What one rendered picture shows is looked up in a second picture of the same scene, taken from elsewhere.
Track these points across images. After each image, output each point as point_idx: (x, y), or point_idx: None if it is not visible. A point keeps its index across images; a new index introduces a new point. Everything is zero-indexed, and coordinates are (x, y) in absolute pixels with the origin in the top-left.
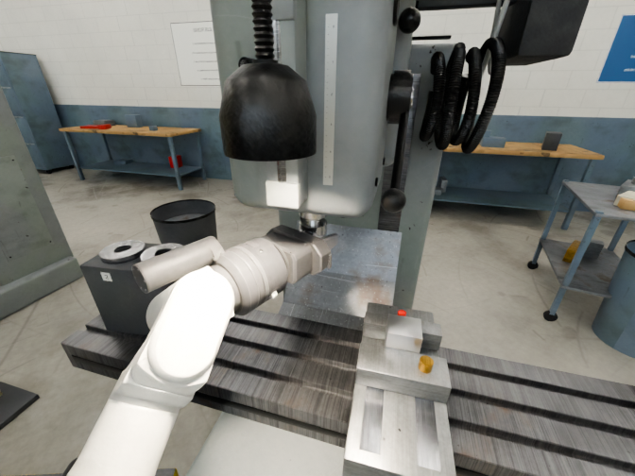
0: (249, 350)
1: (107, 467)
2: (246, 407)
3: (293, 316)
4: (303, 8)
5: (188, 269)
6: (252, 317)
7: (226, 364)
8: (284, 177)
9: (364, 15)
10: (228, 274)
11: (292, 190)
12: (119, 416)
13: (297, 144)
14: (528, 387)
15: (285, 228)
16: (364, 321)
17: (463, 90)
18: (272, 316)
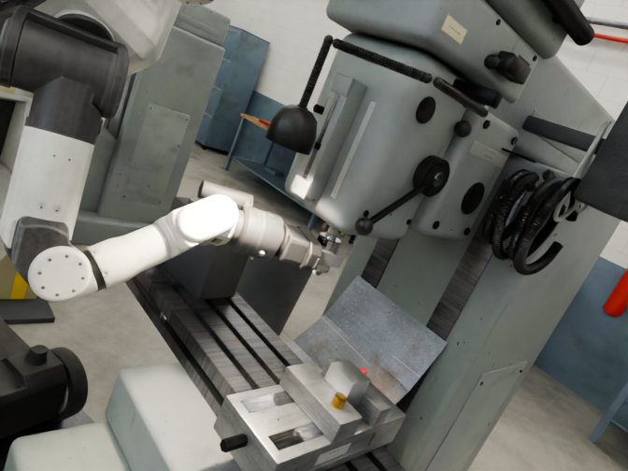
0: (231, 334)
1: (131, 242)
2: (195, 363)
3: None
4: (360, 93)
5: None
6: (254, 321)
7: (207, 329)
8: (306, 176)
9: (387, 108)
10: (243, 217)
11: (306, 185)
12: (149, 230)
13: (291, 142)
14: None
15: (307, 230)
16: (328, 359)
17: (552, 218)
18: (270, 332)
